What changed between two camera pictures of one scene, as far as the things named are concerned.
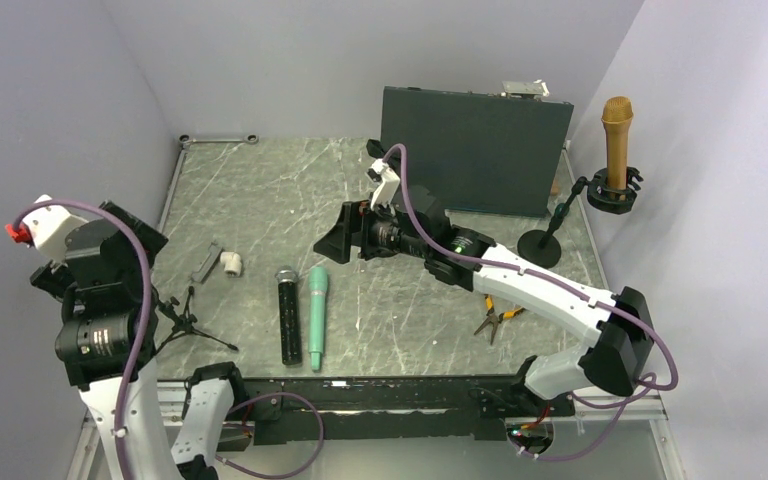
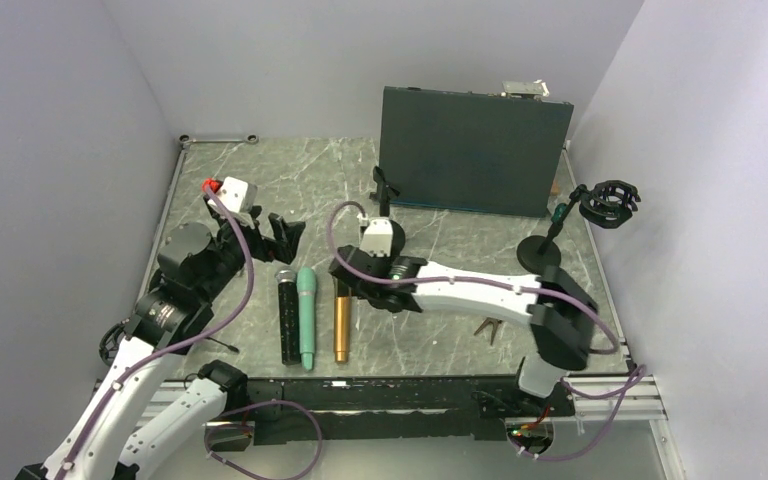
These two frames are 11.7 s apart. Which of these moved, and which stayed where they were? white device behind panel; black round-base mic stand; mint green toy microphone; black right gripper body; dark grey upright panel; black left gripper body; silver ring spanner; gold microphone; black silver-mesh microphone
Moved: black right gripper body; black round-base mic stand; black left gripper body; gold microphone; mint green toy microphone
Stayed: silver ring spanner; dark grey upright panel; black silver-mesh microphone; white device behind panel
